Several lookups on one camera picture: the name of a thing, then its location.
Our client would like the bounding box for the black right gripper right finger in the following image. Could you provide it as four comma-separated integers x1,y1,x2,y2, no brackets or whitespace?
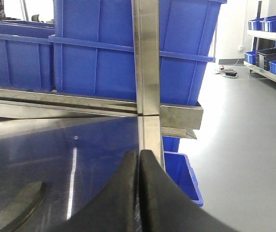
139,150,234,232

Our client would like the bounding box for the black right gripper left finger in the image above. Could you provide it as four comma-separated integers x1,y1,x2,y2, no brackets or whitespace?
50,151,138,232

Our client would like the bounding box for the brake pad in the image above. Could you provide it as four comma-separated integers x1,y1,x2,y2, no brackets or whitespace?
0,181,47,232

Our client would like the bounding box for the blue bin under table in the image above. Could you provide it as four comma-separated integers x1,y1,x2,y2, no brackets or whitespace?
163,136,204,207

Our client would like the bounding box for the black box on floor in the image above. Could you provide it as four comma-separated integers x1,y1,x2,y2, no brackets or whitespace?
225,70,238,77

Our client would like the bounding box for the large blue bin right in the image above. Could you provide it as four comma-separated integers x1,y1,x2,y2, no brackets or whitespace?
49,0,224,106

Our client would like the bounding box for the large blue bin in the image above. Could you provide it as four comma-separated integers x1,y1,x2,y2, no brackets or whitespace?
0,23,54,91
49,0,224,106

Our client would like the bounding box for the large blue bin left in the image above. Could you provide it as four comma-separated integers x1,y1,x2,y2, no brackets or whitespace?
0,23,54,91

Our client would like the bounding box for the steel shelf with bins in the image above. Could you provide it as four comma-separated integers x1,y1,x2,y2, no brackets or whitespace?
243,12,276,91

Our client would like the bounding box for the stainless steel rack frame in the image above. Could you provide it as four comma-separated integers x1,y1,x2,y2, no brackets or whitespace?
0,0,203,166

